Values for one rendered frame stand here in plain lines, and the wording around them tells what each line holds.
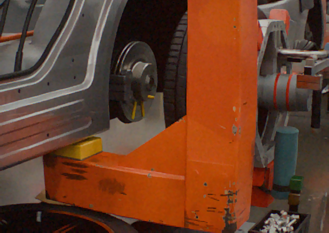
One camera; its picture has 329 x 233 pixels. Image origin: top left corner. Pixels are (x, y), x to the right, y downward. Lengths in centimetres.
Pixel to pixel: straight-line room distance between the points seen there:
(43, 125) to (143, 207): 40
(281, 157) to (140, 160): 56
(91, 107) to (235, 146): 52
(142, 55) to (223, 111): 85
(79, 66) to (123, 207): 46
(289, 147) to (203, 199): 51
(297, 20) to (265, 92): 273
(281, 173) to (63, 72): 86
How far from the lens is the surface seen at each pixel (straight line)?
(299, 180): 184
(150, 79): 240
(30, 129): 169
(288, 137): 213
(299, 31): 495
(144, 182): 182
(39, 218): 199
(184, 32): 212
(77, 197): 197
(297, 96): 219
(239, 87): 164
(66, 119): 183
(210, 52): 165
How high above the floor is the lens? 121
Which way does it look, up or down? 11 degrees down
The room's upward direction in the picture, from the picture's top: straight up
